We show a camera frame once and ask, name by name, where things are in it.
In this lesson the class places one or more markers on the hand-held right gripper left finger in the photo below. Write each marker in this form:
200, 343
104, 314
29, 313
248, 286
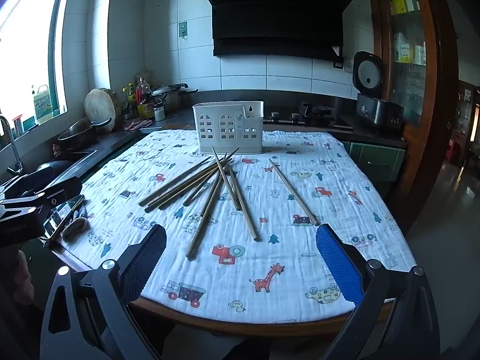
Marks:
144, 262

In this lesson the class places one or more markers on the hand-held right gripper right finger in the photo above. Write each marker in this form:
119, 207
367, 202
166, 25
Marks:
337, 270

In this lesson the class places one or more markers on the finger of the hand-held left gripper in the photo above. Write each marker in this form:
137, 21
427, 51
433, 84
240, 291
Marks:
62, 193

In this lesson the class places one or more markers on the wooden chopstick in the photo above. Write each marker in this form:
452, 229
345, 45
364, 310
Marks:
293, 192

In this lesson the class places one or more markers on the bunch of wooden chopsticks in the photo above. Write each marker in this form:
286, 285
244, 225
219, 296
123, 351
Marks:
221, 165

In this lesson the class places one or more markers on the white slotted utensil holder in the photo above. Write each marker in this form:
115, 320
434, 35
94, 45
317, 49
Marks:
228, 127

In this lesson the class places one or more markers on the black smartphone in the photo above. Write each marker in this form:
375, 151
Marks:
62, 215

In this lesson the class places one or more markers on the grey knitted cloth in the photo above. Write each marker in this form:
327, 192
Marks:
75, 228

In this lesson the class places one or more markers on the steel sink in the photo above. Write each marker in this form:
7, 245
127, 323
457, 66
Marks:
80, 157

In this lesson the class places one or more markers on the dark wok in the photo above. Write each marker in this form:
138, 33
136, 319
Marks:
78, 134

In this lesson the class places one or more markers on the printed cartoon table cloth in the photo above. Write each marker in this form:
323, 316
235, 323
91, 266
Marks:
262, 262

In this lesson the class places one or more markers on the steel faucet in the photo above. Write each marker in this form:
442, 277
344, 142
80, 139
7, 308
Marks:
9, 138

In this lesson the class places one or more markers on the detergent jug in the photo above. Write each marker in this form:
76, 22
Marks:
42, 105

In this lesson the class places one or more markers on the round wooden cutting board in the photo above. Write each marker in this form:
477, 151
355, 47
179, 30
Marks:
101, 108

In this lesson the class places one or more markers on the pink dish cloth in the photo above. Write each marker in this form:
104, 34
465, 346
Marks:
137, 123

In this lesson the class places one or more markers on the green base cabinet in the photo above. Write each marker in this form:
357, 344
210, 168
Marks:
375, 159

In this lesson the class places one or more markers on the dark sauce bottle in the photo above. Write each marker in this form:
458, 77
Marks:
144, 109

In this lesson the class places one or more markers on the yellow-capped oil bottles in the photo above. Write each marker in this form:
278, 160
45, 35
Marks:
131, 95

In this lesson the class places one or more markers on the white seasoning jar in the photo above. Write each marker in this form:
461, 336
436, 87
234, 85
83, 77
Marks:
159, 113

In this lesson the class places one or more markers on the stainless steel counter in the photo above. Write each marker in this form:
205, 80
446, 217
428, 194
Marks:
375, 137

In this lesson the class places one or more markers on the steel pressure cooker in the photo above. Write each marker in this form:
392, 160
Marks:
172, 95

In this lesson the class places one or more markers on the window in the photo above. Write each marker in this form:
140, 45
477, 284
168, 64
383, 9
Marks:
26, 45

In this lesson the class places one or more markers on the black gas stove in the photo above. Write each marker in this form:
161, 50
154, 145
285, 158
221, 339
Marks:
311, 118

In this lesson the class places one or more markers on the red stool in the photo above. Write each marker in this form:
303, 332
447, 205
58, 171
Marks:
450, 150

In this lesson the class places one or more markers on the black rice cooker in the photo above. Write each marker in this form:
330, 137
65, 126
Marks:
369, 82

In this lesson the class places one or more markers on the wooden glass door cabinet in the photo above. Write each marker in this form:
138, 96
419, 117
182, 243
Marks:
412, 63

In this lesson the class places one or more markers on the black range hood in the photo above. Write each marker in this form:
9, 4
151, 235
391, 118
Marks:
277, 15

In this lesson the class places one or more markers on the yellow box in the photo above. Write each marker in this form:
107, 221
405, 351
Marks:
398, 3

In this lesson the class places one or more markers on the green wall hook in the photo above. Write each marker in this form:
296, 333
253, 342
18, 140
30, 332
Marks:
182, 28

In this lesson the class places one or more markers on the white wall socket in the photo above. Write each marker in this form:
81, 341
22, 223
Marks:
349, 65

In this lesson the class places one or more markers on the black wall switch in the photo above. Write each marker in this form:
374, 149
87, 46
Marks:
338, 62

